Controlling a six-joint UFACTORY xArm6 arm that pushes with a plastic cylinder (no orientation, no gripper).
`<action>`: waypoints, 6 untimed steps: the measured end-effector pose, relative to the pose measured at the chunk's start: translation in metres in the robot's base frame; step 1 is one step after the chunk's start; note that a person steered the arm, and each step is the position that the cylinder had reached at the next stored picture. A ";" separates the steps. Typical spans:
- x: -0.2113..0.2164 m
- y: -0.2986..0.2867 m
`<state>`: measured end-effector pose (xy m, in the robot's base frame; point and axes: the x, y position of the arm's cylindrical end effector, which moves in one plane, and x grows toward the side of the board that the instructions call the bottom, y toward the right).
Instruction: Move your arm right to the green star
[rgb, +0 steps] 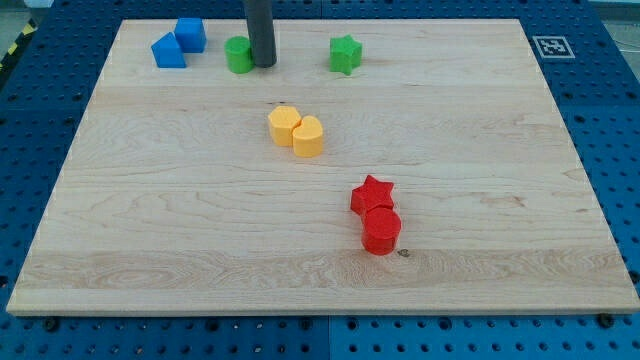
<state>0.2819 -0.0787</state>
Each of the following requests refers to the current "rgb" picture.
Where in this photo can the wooden board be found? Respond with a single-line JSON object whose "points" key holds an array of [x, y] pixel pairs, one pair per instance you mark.
{"points": [[174, 200]]}

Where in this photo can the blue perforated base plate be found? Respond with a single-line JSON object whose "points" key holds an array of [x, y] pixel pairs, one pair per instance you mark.
{"points": [[47, 87]]}

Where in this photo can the yellow hexagon block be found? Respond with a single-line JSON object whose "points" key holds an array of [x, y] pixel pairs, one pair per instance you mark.
{"points": [[282, 121]]}

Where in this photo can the red cylinder block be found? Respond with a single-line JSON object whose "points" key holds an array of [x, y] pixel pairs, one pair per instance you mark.
{"points": [[381, 229]]}

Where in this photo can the green star block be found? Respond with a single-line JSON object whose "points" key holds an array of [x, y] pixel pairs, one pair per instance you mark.
{"points": [[345, 54]]}

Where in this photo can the green cylinder block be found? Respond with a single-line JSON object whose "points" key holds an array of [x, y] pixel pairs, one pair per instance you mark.
{"points": [[238, 54]]}

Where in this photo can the blue triangular prism block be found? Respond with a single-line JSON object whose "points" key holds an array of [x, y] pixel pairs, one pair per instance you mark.
{"points": [[167, 52]]}

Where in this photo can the white fiducial marker tag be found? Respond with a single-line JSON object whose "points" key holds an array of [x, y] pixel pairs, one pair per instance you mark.
{"points": [[553, 47]]}

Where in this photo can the red star block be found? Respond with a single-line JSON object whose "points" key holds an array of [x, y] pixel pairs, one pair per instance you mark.
{"points": [[371, 194]]}

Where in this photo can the blue cube block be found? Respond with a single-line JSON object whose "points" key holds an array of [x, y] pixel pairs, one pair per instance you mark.
{"points": [[190, 34]]}

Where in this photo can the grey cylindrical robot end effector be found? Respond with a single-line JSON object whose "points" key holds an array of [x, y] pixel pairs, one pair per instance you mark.
{"points": [[260, 27]]}

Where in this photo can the yellow heart block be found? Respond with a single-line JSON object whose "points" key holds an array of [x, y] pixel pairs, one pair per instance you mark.
{"points": [[308, 137]]}

